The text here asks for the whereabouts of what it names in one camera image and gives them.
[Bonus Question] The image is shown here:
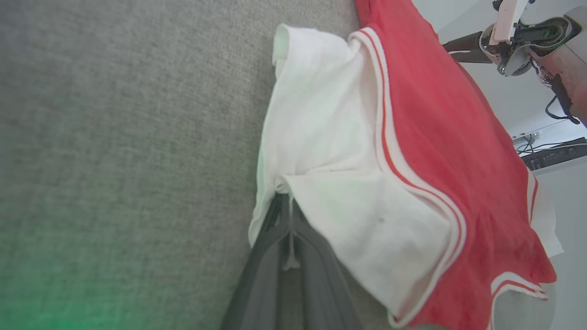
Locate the red and white shirt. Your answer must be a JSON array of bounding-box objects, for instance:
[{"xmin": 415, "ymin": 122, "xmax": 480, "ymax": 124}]
[{"xmin": 248, "ymin": 0, "xmax": 565, "ymax": 330}]

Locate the black power strip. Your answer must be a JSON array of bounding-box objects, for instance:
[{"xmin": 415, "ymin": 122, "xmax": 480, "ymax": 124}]
[{"xmin": 522, "ymin": 137, "xmax": 587, "ymax": 171}]

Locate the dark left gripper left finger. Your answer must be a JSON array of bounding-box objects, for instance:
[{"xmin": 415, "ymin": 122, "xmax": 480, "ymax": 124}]
[{"xmin": 220, "ymin": 194, "xmax": 292, "ymax": 330}]

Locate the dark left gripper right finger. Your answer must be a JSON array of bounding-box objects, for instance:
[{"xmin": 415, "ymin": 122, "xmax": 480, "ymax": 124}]
[{"xmin": 292, "ymin": 201, "xmax": 363, "ymax": 330}]

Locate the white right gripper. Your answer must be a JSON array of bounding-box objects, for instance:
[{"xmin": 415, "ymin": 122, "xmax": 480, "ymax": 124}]
[{"xmin": 442, "ymin": 0, "xmax": 574, "ymax": 77}]

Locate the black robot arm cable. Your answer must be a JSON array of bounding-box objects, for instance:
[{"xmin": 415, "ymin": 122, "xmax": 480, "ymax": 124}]
[{"xmin": 545, "ymin": 73, "xmax": 581, "ymax": 125}]

